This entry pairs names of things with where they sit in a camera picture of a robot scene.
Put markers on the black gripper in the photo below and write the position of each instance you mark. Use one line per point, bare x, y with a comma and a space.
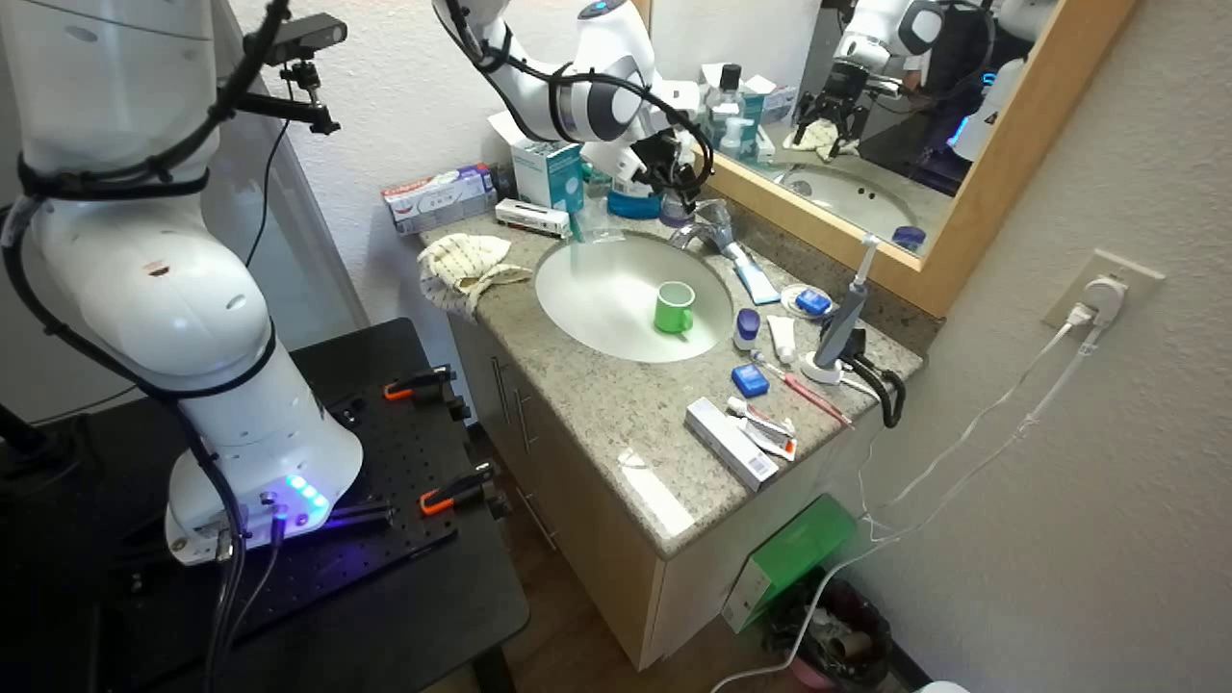
672, 158

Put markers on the chrome faucet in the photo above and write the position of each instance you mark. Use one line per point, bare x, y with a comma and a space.
707, 230

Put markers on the green mug white inside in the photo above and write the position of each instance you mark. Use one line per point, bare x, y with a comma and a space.
674, 312

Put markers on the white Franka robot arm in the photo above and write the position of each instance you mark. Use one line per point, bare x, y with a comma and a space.
155, 294

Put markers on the white oval sink basin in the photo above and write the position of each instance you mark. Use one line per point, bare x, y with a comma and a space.
597, 294

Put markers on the blue silver toothpaste tube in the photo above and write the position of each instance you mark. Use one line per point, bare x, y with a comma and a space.
752, 275

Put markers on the white teal open box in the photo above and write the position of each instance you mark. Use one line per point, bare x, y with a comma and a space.
544, 158

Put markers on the blue white oval container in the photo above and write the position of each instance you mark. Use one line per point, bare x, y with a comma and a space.
747, 334

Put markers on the small long white box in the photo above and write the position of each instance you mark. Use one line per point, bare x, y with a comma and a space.
529, 218

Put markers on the small blue case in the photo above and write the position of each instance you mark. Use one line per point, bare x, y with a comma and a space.
812, 307

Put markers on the small white tube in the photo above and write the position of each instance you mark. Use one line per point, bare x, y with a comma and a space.
780, 335

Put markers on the blue dental floss case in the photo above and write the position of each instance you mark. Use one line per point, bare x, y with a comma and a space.
752, 381

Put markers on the folded white towel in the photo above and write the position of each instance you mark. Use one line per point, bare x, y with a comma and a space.
468, 272

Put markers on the red toothbrush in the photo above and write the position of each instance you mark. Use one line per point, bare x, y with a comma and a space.
812, 397

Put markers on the grey printed glove box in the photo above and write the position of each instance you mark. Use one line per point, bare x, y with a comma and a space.
439, 198

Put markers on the red white toothpaste tube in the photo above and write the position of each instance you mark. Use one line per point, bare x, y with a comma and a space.
769, 430

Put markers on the orange black clamp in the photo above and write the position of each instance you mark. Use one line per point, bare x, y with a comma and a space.
454, 493
417, 388

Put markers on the wooden vanity cabinet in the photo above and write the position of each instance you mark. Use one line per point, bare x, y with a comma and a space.
577, 514

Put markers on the green bin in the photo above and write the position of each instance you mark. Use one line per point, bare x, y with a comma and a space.
803, 551

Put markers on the dark trash bin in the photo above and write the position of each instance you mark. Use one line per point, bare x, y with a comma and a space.
834, 639

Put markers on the black robot table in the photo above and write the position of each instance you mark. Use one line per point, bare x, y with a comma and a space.
385, 578

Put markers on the wood framed wall mirror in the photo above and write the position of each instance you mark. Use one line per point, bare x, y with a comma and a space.
887, 102

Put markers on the black camera on mount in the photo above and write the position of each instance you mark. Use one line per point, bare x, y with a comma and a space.
302, 40

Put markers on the white wall outlet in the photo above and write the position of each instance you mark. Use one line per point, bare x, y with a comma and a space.
1105, 294

